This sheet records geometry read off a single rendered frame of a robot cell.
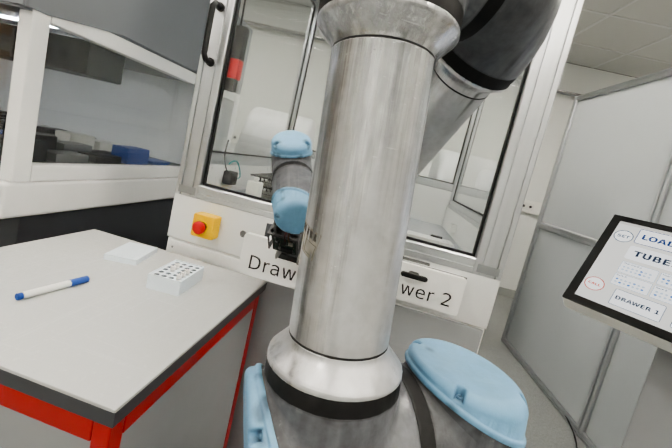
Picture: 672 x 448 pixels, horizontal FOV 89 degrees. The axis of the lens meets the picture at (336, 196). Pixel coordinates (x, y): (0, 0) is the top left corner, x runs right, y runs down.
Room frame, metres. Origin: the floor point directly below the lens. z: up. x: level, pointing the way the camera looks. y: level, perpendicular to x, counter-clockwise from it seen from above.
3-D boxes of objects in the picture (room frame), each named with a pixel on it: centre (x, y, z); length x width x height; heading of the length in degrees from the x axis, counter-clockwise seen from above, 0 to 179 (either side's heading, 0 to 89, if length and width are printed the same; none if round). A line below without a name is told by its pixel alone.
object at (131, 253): (0.96, 0.54, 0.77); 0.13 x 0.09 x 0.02; 4
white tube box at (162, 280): (0.86, 0.36, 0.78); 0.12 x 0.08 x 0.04; 177
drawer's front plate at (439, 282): (0.96, -0.27, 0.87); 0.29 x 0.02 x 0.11; 81
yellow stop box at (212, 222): (1.04, 0.37, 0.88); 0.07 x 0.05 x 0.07; 81
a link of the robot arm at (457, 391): (0.32, -0.16, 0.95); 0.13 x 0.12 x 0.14; 108
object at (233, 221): (1.48, -0.07, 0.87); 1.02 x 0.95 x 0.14; 81
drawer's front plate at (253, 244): (0.87, 0.07, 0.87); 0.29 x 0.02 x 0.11; 81
